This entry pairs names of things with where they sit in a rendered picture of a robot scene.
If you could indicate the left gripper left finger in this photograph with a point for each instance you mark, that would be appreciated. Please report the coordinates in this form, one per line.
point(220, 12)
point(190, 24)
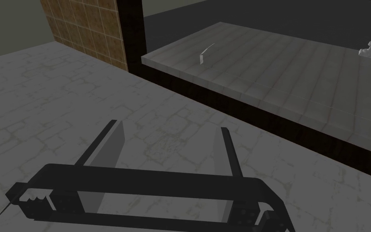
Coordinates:
point(108, 148)

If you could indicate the silver knife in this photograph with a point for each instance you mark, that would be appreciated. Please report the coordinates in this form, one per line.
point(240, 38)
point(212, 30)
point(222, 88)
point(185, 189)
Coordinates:
point(202, 58)

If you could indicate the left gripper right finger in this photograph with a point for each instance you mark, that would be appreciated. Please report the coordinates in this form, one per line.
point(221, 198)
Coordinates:
point(224, 154)

